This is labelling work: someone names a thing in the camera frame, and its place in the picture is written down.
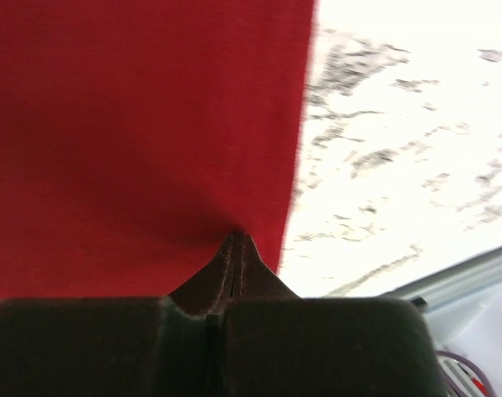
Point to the red t-shirt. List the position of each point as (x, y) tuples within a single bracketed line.
[(135, 135)]

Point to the aluminium rail frame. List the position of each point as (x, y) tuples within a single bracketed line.
[(446, 286)]

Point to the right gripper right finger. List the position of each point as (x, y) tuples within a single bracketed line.
[(272, 346)]

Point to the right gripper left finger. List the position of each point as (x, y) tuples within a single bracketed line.
[(153, 346)]

